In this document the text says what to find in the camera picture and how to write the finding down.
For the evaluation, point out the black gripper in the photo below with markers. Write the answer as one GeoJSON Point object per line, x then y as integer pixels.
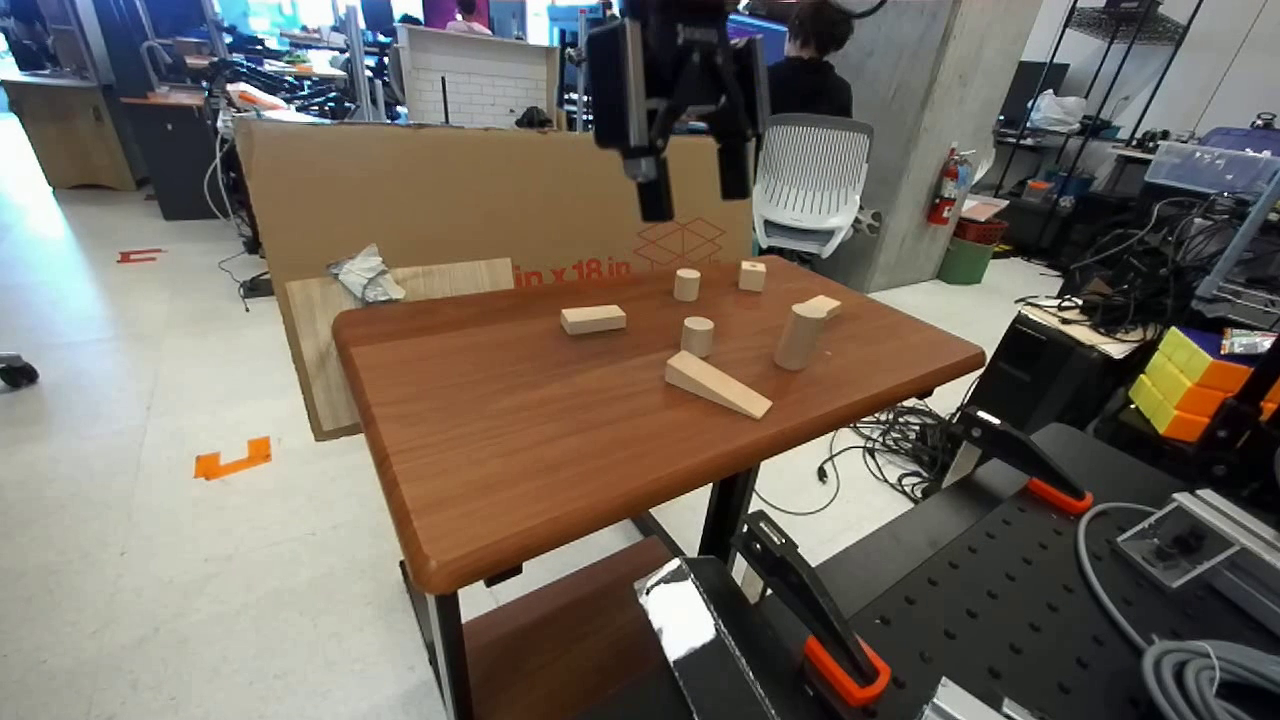
{"type": "Point", "coordinates": [695, 67]}

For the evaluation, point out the sloped wooden wedge block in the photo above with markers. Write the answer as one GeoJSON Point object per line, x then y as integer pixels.
{"type": "Point", "coordinates": [717, 387]}

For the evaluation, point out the short wooden cylinder block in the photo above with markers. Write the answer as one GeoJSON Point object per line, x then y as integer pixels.
{"type": "Point", "coordinates": [698, 332]}

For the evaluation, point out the large flat wooden block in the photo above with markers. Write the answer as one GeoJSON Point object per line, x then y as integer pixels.
{"type": "Point", "coordinates": [592, 318]}

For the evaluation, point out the small rectangular wooden block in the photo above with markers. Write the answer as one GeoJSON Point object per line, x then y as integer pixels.
{"type": "Point", "coordinates": [821, 306]}

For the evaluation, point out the tall wooden cylinder block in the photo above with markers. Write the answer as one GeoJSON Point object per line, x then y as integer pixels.
{"type": "Point", "coordinates": [798, 343]}

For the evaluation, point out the white mesh office chair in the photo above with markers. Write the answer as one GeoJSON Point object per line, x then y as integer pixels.
{"type": "Point", "coordinates": [810, 186]}

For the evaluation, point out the person in black shirt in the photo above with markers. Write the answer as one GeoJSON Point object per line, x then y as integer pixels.
{"type": "Point", "coordinates": [807, 67]}

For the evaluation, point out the white gridded panel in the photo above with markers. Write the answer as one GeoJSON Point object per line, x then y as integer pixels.
{"type": "Point", "coordinates": [473, 82]}

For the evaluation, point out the red fire extinguisher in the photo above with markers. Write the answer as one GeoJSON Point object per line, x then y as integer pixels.
{"type": "Point", "coordinates": [949, 186]}

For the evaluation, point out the large brown cardboard sheet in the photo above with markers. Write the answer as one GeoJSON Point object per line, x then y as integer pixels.
{"type": "Point", "coordinates": [443, 202]}

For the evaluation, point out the green bin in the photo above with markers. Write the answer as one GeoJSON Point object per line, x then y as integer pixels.
{"type": "Point", "coordinates": [962, 263]}

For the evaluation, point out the black table leg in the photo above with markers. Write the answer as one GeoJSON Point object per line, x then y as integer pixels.
{"type": "Point", "coordinates": [448, 655]}
{"type": "Point", "coordinates": [727, 513]}

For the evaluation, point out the crumpled grey cloth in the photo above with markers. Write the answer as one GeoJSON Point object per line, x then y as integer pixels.
{"type": "Point", "coordinates": [363, 272]}

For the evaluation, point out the small wooden side table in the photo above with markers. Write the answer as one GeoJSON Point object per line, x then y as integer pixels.
{"type": "Point", "coordinates": [1073, 331]}

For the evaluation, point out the light plywood panel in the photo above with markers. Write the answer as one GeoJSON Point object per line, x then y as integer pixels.
{"type": "Point", "coordinates": [320, 373]}

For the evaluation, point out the black stand platform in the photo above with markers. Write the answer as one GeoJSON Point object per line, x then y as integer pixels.
{"type": "Point", "coordinates": [905, 546]}

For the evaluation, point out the black orange bar clamp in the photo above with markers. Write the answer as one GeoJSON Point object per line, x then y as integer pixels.
{"type": "Point", "coordinates": [802, 612]}
{"type": "Point", "coordinates": [1023, 462]}

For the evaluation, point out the glossy black panel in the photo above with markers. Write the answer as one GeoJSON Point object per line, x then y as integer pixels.
{"type": "Point", "coordinates": [687, 625]}

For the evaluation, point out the wooden table base board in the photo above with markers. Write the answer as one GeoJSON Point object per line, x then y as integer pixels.
{"type": "Point", "coordinates": [574, 642]}

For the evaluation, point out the black background cabinet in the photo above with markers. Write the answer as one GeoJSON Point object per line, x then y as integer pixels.
{"type": "Point", "coordinates": [175, 163]}

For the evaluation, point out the blue storage bins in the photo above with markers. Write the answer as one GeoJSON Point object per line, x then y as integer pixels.
{"type": "Point", "coordinates": [1223, 166]}

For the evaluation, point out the yellow orange foam blocks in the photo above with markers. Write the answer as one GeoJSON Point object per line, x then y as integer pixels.
{"type": "Point", "coordinates": [1183, 382]}

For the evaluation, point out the black perforated breadboard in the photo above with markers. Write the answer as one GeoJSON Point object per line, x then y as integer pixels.
{"type": "Point", "coordinates": [1013, 625]}

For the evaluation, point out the wooden background desk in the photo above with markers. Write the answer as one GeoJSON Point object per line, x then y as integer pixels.
{"type": "Point", "coordinates": [75, 134]}

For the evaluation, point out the black caster wheel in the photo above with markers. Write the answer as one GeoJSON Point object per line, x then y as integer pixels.
{"type": "Point", "coordinates": [17, 373]}

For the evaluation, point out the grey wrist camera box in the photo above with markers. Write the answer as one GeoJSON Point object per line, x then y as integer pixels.
{"type": "Point", "coordinates": [611, 82]}

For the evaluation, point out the silver rail bracket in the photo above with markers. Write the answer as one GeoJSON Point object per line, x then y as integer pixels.
{"type": "Point", "coordinates": [1183, 543]}

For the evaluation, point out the aluminium profile rail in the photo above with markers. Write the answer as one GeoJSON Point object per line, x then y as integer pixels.
{"type": "Point", "coordinates": [1246, 561]}

